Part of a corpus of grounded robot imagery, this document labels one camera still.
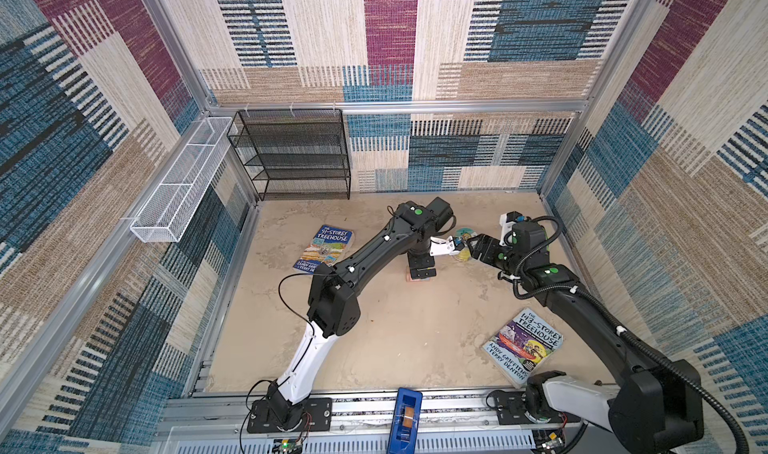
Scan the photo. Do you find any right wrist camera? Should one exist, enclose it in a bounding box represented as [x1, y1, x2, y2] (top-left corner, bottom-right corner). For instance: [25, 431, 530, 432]
[499, 211, 526, 246]

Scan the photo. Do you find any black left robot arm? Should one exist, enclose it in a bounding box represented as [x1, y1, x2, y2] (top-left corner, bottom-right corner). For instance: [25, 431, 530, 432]
[266, 197, 461, 423]

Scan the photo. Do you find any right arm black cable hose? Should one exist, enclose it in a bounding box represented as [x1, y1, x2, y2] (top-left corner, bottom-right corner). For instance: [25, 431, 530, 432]
[511, 215, 751, 454]

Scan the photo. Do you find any sunflower seed can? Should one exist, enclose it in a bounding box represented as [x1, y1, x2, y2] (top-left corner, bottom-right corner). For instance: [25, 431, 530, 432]
[454, 227, 477, 262]

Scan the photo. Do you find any white wire mesh basket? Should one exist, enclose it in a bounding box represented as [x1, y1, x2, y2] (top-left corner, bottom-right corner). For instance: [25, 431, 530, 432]
[130, 117, 233, 243]

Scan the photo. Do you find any blue treehouse paperback book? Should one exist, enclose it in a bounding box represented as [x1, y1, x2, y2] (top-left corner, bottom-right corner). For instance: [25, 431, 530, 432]
[293, 224, 354, 273]

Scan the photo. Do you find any blue tool on rail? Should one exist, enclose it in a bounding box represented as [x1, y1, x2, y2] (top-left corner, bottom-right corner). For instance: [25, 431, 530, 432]
[386, 388, 423, 454]

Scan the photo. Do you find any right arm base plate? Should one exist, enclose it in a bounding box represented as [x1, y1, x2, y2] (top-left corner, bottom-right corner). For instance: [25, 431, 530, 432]
[485, 389, 581, 427]

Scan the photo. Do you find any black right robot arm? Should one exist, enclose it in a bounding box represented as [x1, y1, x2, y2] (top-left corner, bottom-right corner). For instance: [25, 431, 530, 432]
[468, 217, 705, 453]

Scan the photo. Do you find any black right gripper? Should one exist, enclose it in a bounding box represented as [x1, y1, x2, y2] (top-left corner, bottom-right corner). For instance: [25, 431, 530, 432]
[466, 233, 526, 276]

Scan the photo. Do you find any black wire mesh shelf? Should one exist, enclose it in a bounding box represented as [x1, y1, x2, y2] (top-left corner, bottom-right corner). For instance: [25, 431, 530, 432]
[229, 108, 351, 201]

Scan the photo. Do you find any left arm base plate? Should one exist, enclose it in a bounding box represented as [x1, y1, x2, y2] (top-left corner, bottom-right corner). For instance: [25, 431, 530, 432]
[245, 397, 333, 434]

